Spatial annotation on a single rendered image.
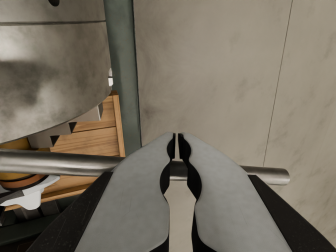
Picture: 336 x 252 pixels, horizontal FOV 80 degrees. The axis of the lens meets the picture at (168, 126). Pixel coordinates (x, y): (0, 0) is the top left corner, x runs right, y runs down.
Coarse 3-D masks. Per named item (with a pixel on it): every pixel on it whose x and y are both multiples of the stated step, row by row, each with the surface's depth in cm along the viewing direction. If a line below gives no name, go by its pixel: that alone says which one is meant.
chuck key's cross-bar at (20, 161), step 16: (0, 160) 10; (16, 160) 10; (32, 160) 10; (48, 160) 10; (64, 160) 10; (80, 160) 11; (96, 160) 11; (112, 160) 11; (96, 176) 11; (176, 176) 12; (272, 176) 14; (288, 176) 14
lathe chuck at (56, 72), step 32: (0, 32) 14; (32, 32) 16; (64, 32) 18; (96, 32) 22; (0, 64) 15; (32, 64) 16; (64, 64) 19; (96, 64) 23; (0, 96) 15; (32, 96) 17; (64, 96) 19; (96, 96) 24; (0, 128) 16; (32, 128) 18
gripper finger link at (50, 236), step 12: (96, 180) 8; (108, 180) 8; (84, 192) 8; (96, 192) 8; (72, 204) 7; (84, 204) 7; (96, 204) 7; (60, 216) 7; (72, 216) 7; (84, 216) 7; (48, 228) 6; (60, 228) 6; (72, 228) 6; (84, 228) 6; (36, 240) 6; (48, 240) 6; (60, 240) 6; (72, 240) 6
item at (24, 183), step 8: (8, 144) 28; (16, 144) 29; (24, 144) 30; (0, 176) 29; (8, 176) 29; (16, 176) 29; (24, 176) 31; (32, 176) 31; (40, 176) 32; (0, 184) 31; (8, 184) 30; (16, 184) 30; (24, 184) 31; (32, 184) 32
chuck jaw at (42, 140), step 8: (88, 112) 29; (96, 112) 29; (72, 120) 29; (80, 120) 29; (88, 120) 29; (96, 120) 30; (56, 128) 29; (64, 128) 29; (72, 128) 31; (32, 136) 29; (40, 136) 29; (48, 136) 30; (56, 136) 32; (32, 144) 30; (40, 144) 30; (48, 144) 30
